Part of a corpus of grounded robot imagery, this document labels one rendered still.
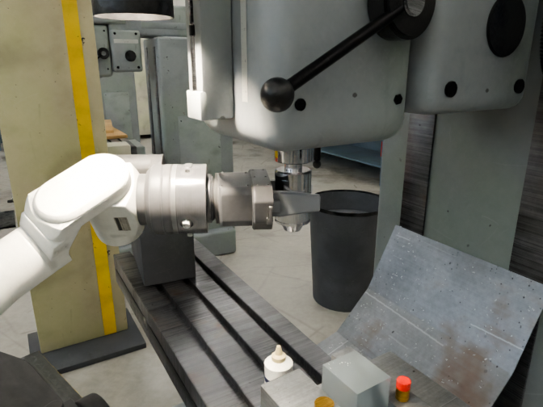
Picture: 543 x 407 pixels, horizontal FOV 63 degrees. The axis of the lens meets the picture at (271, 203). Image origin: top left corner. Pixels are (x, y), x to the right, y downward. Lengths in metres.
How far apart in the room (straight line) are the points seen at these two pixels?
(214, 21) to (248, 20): 0.04
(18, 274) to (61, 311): 1.93
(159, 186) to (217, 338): 0.40
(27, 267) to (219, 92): 0.28
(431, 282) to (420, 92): 0.45
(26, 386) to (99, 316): 1.13
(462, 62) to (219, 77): 0.27
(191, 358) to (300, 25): 0.58
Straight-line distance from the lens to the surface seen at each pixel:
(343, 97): 0.47
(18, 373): 1.51
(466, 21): 0.57
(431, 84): 0.54
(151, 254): 1.03
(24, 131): 2.20
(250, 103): 0.46
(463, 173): 0.85
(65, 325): 2.52
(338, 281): 2.62
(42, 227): 0.54
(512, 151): 0.80
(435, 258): 0.90
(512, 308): 0.82
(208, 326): 0.90
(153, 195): 0.54
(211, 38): 0.48
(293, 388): 0.58
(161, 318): 0.94
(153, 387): 2.24
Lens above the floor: 1.40
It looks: 18 degrees down
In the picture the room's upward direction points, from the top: straight up
